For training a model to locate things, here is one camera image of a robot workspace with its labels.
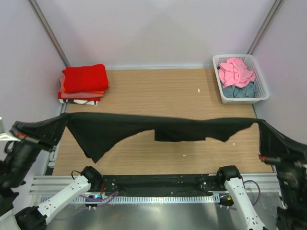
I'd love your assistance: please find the black t-shirt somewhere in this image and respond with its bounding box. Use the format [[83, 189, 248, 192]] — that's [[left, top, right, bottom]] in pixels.
[[12, 112, 307, 164]]

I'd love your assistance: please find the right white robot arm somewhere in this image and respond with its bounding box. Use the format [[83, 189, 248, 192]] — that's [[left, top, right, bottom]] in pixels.
[[217, 155, 307, 230]]

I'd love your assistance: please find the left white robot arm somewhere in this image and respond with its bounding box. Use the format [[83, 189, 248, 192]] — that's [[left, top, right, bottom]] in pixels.
[[0, 133, 103, 230]]

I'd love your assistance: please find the folded shirt stack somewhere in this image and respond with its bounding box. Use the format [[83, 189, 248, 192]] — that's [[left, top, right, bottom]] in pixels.
[[58, 77, 104, 106]]

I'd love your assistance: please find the red folded t-shirt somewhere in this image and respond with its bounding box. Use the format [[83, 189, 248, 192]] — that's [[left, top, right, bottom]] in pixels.
[[62, 64, 109, 93]]

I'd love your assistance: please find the pink t-shirt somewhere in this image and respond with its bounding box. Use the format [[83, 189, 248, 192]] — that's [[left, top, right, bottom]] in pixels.
[[218, 58, 255, 89]]

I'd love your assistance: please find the blue-grey t-shirt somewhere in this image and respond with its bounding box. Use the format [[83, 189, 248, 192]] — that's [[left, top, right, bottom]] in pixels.
[[222, 81, 259, 98]]

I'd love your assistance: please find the white plastic basket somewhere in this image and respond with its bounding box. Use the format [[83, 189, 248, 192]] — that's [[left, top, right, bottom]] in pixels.
[[213, 54, 269, 104]]

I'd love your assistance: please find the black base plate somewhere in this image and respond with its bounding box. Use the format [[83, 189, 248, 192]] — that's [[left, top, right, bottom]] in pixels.
[[94, 172, 235, 197]]

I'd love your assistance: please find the slotted cable duct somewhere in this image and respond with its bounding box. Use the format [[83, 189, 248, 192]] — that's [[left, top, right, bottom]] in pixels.
[[40, 195, 220, 204]]

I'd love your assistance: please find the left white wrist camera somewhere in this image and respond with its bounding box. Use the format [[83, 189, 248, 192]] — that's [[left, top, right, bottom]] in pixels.
[[0, 117, 18, 141]]

